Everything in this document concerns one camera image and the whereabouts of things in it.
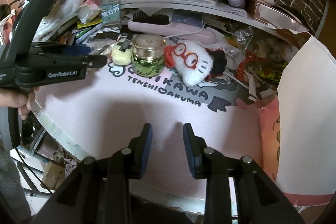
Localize white plush with red glasses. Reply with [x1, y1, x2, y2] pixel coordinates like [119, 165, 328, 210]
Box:
[163, 41, 213, 88]

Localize person's left hand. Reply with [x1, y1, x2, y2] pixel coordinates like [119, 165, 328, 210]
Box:
[0, 88, 39, 120]

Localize yellow sponge puff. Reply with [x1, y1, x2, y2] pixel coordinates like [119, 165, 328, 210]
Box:
[112, 42, 132, 66]

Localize clear water bottle blue label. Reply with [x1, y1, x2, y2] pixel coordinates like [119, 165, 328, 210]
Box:
[100, 0, 121, 28]

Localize green glass jar gold lid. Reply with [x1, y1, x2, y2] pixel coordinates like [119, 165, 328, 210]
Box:
[131, 34, 166, 77]

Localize white shelf board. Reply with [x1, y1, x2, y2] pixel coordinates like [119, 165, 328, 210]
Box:
[119, 2, 287, 36]

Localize black scrunchie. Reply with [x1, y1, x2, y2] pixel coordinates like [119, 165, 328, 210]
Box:
[207, 50, 227, 78]

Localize pink hair brush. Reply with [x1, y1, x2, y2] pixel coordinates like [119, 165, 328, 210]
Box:
[127, 11, 216, 45]

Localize brown silver box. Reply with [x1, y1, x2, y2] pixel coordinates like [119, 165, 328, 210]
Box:
[248, 0, 309, 32]

